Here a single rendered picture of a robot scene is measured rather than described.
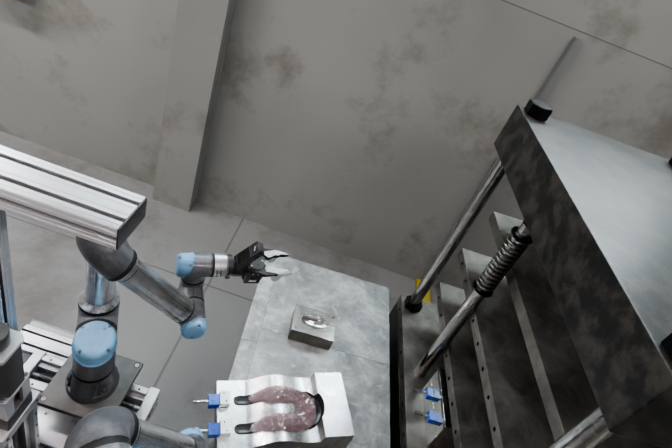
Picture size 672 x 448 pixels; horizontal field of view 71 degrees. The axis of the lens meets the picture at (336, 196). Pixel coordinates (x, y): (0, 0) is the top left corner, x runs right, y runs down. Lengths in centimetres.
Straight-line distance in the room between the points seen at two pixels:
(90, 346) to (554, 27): 282
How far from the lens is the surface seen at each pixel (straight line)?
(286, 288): 243
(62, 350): 194
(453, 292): 251
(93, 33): 377
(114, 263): 129
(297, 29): 317
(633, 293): 130
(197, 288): 157
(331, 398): 202
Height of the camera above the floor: 256
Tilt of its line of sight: 34 degrees down
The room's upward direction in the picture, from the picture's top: 23 degrees clockwise
